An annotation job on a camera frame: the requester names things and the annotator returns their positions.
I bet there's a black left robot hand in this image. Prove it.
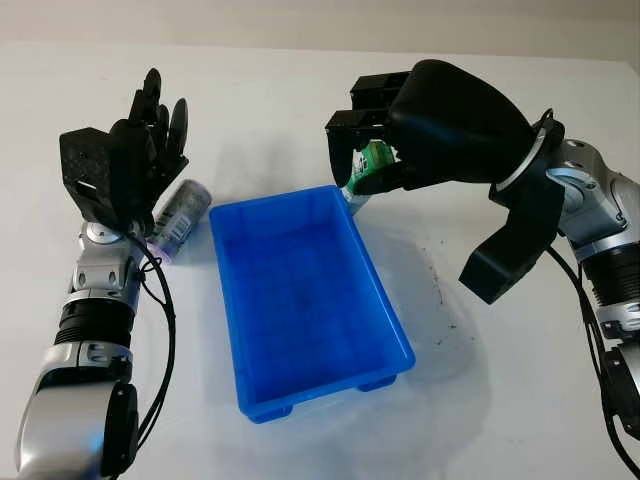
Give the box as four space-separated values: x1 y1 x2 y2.
107 67 191 236

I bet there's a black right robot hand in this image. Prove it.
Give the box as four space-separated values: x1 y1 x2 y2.
323 59 539 197

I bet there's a purple labelled can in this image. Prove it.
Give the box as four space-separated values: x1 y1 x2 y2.
149 179 212 264

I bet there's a green white carton box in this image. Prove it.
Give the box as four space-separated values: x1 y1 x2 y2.
342 139 404 216

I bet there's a blue plastic tray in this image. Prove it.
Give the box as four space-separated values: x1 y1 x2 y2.
208 184 417 425

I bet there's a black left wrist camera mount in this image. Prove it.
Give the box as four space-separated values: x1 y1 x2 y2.
58 128 122 230

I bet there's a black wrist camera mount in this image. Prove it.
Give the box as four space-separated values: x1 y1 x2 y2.
458 127 567 305
58 128 122 230

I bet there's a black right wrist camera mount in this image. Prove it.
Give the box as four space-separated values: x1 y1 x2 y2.
458 127 567 305

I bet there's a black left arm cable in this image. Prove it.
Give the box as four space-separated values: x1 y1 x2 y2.
127 231 179 449

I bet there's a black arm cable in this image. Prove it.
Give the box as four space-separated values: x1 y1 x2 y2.
127 231 179 449
537 107 640 480

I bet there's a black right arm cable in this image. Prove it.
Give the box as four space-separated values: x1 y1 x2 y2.
537 107 640 480

